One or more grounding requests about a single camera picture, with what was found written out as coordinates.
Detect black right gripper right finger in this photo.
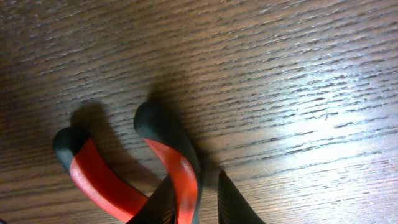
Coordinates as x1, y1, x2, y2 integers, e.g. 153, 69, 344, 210
217, 170, 265, 224

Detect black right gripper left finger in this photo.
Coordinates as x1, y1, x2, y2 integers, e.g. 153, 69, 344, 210
126, 175, 176, 224

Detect red black cutting pliers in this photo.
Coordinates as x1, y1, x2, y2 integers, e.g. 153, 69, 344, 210
52, 102, 202, 224

